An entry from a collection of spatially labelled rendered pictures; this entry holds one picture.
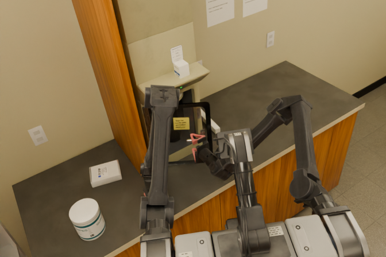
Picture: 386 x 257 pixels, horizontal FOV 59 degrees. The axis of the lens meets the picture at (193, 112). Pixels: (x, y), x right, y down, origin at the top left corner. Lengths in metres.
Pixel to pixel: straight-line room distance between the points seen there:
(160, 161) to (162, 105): 0.17
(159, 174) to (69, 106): 1.05
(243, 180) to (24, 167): 1.51
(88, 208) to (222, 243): 0.86
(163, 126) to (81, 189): 1.02
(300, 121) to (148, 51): 0.69
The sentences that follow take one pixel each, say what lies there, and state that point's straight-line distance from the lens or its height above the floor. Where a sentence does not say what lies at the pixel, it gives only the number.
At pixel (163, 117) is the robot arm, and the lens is 1.02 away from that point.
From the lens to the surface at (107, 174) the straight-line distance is 1.93.
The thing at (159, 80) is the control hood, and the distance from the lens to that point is 1.56.
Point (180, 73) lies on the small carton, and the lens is 1.53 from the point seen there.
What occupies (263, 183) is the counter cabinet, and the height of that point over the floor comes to 0.71.
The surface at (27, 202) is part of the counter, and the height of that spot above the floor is 0.94.
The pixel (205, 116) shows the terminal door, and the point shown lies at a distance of 1.63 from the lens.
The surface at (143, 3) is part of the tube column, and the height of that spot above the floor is 1.85.
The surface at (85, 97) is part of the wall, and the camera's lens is 2.00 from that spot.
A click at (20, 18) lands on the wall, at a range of 1.76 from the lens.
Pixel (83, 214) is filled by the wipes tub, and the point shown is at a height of 1.09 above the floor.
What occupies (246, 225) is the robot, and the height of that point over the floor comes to 1.61.
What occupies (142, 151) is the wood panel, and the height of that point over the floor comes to 1.21.
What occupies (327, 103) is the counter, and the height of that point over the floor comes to 0.94.
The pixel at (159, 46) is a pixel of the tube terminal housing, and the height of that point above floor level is 1.65.
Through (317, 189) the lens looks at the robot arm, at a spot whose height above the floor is 1.49.
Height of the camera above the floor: 2.34
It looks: 38 degrees down
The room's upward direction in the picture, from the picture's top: 6 degrees counter-clockwise
